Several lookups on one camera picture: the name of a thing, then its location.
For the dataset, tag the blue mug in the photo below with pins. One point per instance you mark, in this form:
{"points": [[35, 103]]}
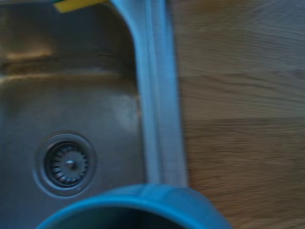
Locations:
{"points": [[147, 205]]}

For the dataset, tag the stainless steel double sink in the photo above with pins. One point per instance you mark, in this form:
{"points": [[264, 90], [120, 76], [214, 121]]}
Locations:
{"points": [[83, 90]]}

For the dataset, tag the metal sink drain strainer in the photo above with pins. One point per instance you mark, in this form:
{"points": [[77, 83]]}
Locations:
{"points": [[66, 164]]}

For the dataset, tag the yellow green sponge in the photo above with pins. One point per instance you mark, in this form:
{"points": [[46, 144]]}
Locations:
{"points": [[76, 5]]}

